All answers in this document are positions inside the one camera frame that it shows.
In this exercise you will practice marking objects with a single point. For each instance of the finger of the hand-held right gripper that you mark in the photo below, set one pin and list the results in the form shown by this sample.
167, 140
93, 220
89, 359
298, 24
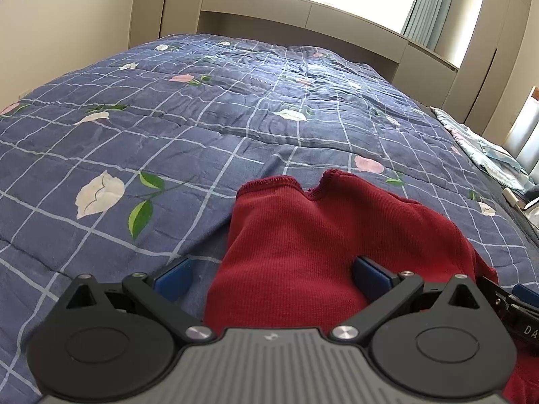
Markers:
527, 292

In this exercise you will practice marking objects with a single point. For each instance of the blue checked floral quilt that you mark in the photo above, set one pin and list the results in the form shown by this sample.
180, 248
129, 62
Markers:
189, 143

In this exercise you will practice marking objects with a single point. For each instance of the beige wardrobe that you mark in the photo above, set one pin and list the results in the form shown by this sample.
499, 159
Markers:
497, 42

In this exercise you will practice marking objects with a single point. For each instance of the light blue curtain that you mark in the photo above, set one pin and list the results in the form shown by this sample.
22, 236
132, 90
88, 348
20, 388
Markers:
442, 4

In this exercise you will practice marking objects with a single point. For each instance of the white charger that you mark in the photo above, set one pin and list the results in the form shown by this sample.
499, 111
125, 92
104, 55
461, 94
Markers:
512, 197

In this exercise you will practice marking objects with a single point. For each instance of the beige bed headboard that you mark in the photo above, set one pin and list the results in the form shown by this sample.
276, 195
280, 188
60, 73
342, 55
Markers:
320, 21

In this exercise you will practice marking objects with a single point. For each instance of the red knit sweater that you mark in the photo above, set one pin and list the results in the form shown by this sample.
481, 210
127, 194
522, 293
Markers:
303, 235

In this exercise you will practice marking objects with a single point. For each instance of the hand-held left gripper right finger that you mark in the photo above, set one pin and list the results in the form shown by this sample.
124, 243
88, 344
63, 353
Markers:
370, 277

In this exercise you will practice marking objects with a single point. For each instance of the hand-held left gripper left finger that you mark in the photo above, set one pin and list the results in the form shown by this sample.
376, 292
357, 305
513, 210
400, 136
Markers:
172, 280

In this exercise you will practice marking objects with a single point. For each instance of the light floral cloth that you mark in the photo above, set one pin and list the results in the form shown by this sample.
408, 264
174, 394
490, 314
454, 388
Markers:
484, 147

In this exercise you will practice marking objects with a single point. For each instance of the beige tall cabinet panel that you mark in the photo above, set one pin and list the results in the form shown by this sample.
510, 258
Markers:
168, 4

